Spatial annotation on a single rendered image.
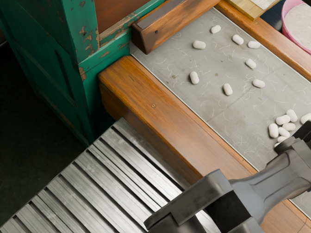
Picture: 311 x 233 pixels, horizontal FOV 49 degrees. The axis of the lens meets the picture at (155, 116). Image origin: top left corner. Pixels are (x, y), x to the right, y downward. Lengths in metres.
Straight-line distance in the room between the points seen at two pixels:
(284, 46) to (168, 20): 0.34
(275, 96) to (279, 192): 0.50
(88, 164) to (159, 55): 0.35
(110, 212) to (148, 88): 0.31
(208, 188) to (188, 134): 0.42
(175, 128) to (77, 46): 0.29
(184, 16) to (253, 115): 0.31
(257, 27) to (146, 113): 0.42
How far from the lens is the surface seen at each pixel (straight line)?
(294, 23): 1.14
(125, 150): 0.89
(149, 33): 0.86
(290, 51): 1.02
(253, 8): 1.06
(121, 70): 0.89
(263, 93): 0.94
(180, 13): 0.91
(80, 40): 0.76
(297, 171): 0.54
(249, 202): 0.43
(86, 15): 0.73
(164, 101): 0.84
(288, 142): 0.60
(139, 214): 0.84
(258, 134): 0.88
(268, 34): 1.03
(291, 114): 0.92
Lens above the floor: 1.50
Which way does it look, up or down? 63 degrees down
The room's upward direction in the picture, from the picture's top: 7 degrees clockwise
